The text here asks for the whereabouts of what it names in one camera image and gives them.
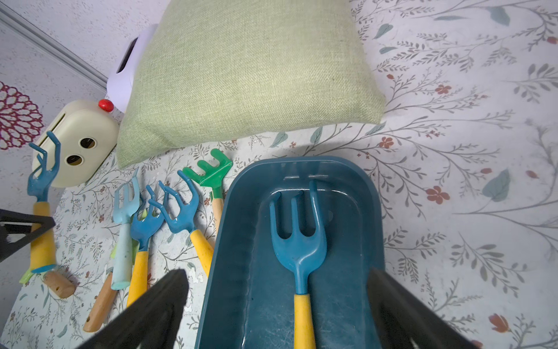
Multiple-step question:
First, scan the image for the green square pillow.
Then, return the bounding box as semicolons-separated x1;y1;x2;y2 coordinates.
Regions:
116;1;385;168

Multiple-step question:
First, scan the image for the purple toy toaster box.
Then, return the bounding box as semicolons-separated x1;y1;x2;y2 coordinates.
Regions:
107;24;158;113

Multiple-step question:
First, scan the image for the blue rake yellow handle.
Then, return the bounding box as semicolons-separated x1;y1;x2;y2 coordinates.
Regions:
148;170;214;276
126;204;165;307
27;130;62;275

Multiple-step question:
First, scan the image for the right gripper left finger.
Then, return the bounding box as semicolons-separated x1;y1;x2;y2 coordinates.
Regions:
80;269;189;348

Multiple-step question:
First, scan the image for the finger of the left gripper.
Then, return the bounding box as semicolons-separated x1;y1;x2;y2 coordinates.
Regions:
1;208;56;263

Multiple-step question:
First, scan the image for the light blue fork white handle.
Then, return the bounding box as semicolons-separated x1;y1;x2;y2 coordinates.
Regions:
110;170;141;291

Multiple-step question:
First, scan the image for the lime shovel wooden handle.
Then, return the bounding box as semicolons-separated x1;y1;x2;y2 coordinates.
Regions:
83;239;139;332

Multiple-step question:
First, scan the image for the blue fork yellow handle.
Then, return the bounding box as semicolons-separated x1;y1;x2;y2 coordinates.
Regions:
269;180;327;348

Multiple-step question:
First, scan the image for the teal plastic storage box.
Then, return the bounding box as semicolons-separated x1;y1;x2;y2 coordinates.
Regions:
196;156;385;348

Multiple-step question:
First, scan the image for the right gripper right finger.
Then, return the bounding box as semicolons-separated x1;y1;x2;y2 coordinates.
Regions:
367;268;475;348

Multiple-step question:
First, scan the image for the green rake wooden handle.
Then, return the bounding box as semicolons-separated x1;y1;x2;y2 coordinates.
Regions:
183;148;233;234

